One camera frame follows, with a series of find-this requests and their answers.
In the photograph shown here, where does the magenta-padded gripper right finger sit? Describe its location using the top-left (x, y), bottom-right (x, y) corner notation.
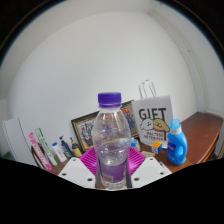
top-left (125, 147), bottom-right (169, 189)

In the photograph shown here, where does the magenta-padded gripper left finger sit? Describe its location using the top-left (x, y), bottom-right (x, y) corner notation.
top-left (57, 147), bottom-right (100, 190)

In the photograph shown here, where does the clear purple-capped water bottle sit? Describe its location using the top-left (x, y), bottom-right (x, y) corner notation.
top-left (91, 92), bottom-right (132, 191)

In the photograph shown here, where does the small flat printed box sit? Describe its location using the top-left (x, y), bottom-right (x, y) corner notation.
top-left (140, 150), bottom-right (156, 158)

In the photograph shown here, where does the amber pump bottle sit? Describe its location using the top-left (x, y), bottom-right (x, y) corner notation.
top-left (69, 137), bottom-right (83, 158)

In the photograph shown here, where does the dark blue pump bottle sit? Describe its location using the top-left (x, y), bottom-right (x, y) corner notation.
top-left (59, 135), bottom-right (74, 159)

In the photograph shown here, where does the white blue-capped lotion bottle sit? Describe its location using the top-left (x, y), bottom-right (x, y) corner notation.
top-left (51, 142), bottom-right (68, 163)

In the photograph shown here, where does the colourful puzzle cube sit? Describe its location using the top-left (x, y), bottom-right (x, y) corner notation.
top-left (151, 141), bottom-right (163, 155)

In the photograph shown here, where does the blue tissue pack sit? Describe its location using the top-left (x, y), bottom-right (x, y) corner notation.
top-left (130, 137), bottom-right (141, 153)

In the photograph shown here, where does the blue detergent bottle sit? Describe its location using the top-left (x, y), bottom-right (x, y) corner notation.
top-left (166, 118), bottom-right (189, 166)

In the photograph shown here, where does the white green shuttlecock tube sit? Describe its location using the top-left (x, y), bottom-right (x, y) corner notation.
top-left (34, 127), bottom-right (59, 167)

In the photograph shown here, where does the pink shuttlecock tube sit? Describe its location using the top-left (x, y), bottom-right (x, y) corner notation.
top-left (28, 131), bottom-right (53, 171)

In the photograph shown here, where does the framed group photo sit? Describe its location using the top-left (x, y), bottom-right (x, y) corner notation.
top-left (70, 99), bottom-right (140, 154)

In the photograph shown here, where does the white paper gift bag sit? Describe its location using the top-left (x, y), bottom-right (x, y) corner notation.
top-left (131, 79), bottom-right (174, 149)

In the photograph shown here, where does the white flat board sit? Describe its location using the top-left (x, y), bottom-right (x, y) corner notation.
top-left (2, 117), bottom-right (37, 167)

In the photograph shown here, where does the brown wooden side table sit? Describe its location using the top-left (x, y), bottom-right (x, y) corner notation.
top-left (181, 111), bottom-right (224, 164)

